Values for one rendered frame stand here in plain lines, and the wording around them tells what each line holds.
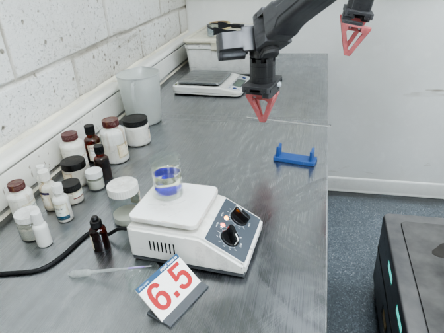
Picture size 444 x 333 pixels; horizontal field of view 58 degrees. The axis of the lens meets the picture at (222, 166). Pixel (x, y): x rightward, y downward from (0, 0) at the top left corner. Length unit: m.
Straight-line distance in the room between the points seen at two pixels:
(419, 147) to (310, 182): 1.38
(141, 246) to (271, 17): 0.46
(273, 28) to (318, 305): 0.47
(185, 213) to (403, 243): 0.90
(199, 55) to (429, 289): 1.16
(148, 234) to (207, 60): 1.13
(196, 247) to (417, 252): 0.88
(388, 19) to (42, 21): 1.44
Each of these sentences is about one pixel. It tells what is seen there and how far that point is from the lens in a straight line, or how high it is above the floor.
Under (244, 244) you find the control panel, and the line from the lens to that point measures 0.66.
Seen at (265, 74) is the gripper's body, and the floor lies 0.96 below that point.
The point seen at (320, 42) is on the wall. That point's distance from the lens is 2.01.
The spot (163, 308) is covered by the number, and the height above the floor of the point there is 0.76.
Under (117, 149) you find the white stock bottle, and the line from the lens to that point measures 1.01.
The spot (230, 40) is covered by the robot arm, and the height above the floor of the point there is 1.04.
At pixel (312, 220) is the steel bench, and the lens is 0.78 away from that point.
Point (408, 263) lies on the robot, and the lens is 1.34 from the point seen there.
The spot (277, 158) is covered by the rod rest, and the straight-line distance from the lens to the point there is 0.97.
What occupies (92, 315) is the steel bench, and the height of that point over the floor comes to 0.75.
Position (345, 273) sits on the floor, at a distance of 1.79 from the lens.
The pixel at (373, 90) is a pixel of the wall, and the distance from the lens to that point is 2.08.
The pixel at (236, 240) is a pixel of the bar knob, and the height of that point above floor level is 0.81.
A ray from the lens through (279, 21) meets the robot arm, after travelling 0.75.
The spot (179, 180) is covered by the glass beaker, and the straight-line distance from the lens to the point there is 0.67.
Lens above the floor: 1.21
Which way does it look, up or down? 29 degrees down
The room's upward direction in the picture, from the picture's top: 3 degrees counter-clockwise
